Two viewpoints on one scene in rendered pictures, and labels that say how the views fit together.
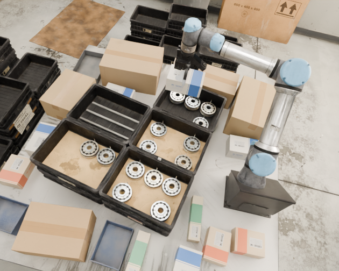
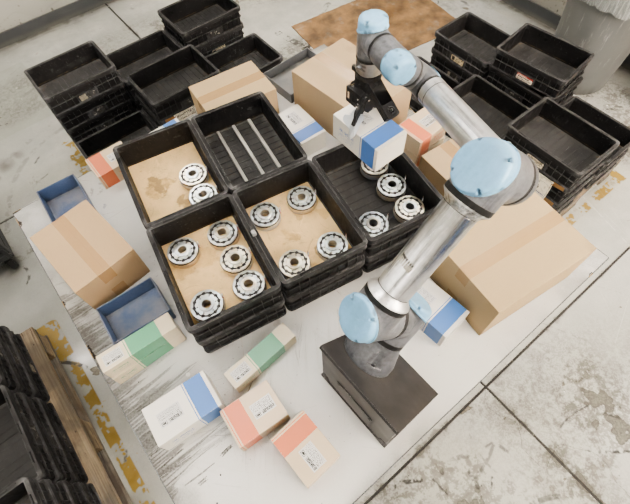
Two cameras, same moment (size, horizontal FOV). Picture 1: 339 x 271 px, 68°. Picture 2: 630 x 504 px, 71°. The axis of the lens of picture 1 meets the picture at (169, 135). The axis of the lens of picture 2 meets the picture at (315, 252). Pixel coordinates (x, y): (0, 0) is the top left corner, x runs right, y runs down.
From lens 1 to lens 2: 0.73 m
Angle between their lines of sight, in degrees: 26
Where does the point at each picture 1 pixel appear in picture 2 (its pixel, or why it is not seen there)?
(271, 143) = (387, 288)
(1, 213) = (69, 202)
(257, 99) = (514, 236)
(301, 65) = (493, 155)
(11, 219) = not seen: hidden behind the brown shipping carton
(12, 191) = (96, 185)
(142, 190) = (212, 267)
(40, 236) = (62, 243)
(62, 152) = (163, 164)
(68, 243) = (80, 269)
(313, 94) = not seen: outside the picture
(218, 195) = not seen: hidden behind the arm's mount
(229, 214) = (320, 392)
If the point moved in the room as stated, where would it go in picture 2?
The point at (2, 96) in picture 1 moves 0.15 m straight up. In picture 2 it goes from (186, 78) to (178, 54)
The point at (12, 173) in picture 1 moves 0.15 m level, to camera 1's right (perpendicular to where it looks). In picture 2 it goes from (104, 162) to (123, 184)
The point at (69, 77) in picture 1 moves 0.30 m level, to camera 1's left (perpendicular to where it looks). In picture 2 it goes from (246, 73) to (205, 41)
